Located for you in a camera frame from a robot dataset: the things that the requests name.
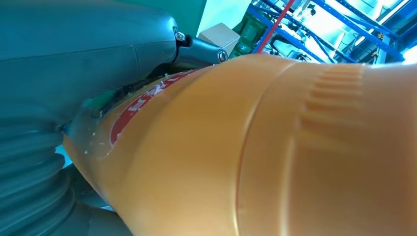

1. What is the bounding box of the brown cardboard box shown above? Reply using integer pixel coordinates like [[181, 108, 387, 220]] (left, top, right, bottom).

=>
[[198, 22, 241, 57]]

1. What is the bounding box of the long white table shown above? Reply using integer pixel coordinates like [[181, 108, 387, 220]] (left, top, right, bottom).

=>
[[196, 0, 254, 37]]

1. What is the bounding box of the green plastic crate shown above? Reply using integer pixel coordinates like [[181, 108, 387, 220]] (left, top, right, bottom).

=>
[[229, 12, 268, 60]]

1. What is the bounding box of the red metal bar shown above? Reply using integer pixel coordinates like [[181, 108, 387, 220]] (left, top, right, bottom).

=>
[[255, 0, 296, 55]]

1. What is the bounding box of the blue metal cart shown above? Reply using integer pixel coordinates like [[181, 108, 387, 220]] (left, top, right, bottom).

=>
[[246, 0, 417, 64]]

